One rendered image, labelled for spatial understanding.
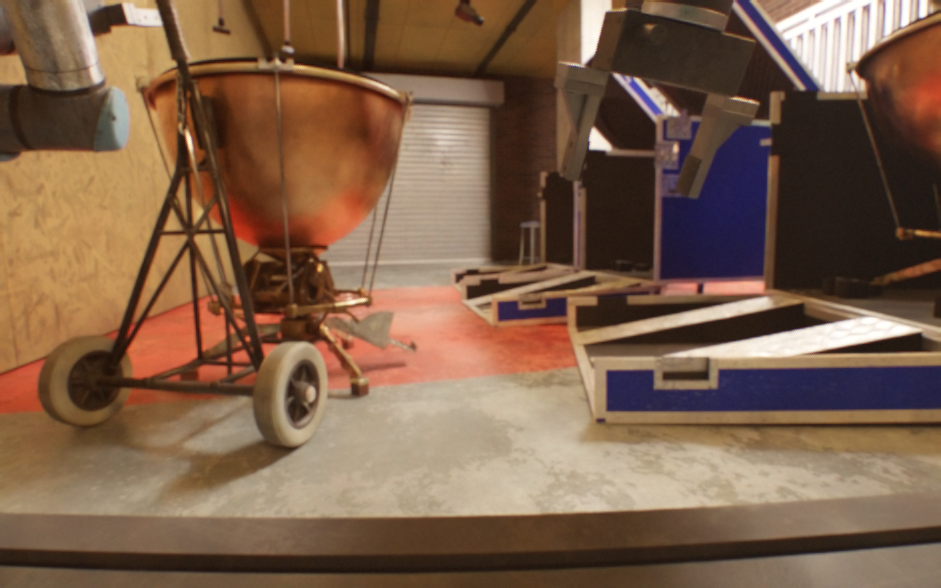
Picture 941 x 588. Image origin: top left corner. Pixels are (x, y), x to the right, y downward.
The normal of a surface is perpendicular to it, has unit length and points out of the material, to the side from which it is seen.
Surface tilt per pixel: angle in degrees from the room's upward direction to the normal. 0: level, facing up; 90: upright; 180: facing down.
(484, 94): 90
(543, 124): 90
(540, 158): 90
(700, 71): 113
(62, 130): 128
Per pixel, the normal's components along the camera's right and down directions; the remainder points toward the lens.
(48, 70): 0.23, 0.71
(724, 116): 0.12, 0.50
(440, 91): 0.24, 0.11
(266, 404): -0.18, -0.04
